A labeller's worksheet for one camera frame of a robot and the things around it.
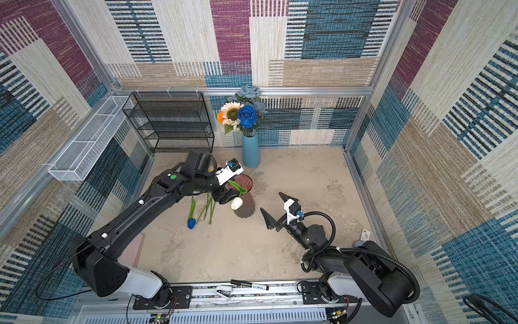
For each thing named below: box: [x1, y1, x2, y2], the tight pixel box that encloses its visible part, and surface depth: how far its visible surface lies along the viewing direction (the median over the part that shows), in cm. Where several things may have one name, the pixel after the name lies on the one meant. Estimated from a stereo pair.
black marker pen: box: [230, 279, 270, 291], surface depth 77 cm
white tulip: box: [227, 180, 249, 210], surface depth 67 cm
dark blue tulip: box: [187, 194, 197, 230], surface depth 93 cm
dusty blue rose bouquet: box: [226, 85, 269, 125], surface depth 89 cm
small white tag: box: [360, 228, 371, 242], surface depth 88 cm
